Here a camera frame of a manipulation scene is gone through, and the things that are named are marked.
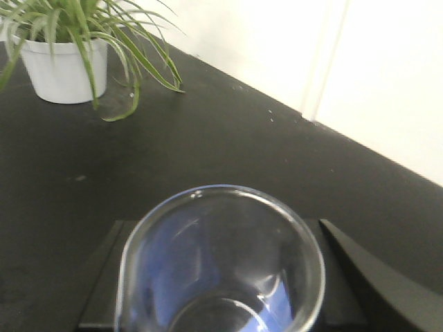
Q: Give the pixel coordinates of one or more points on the clear glass beaker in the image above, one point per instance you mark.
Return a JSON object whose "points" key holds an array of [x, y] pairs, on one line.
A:
{"points": [[220, 258]]}

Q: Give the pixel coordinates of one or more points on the white wall conduit strip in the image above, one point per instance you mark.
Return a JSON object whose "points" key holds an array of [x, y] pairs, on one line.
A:
{"points": [[324, 53]]}

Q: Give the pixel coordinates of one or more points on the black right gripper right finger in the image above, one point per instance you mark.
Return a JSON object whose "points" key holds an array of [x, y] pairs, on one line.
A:
{"points": [[417, 304]]}

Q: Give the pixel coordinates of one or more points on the white plant pot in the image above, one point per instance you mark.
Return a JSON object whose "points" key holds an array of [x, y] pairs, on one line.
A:
{"points": [[61, 78]]}

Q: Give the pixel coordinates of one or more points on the green spider plant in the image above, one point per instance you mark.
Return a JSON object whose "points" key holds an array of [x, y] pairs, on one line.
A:
{"points": [[122, 25]]}

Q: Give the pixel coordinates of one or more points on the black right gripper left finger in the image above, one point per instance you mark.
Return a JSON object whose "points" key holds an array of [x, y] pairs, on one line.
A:
{"points": [[99, 309]]}

